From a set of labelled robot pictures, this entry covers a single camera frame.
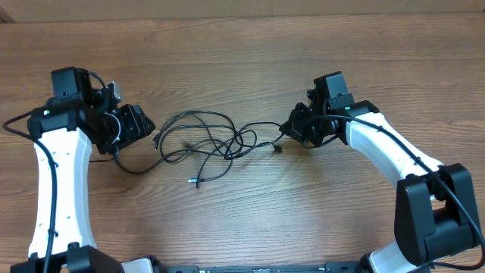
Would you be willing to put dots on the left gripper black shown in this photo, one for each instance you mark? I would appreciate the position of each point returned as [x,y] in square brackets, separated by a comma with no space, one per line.
[136,121]

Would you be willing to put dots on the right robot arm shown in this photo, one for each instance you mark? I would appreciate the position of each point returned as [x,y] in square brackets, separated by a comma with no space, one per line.
[436,211]

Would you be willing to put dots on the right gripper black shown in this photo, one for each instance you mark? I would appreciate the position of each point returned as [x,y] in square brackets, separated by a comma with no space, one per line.
[297,123]

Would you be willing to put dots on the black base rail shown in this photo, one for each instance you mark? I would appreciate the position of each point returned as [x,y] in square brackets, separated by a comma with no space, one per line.
[261,269]

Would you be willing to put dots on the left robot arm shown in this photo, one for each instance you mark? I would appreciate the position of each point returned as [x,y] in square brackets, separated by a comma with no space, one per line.
[77,118]

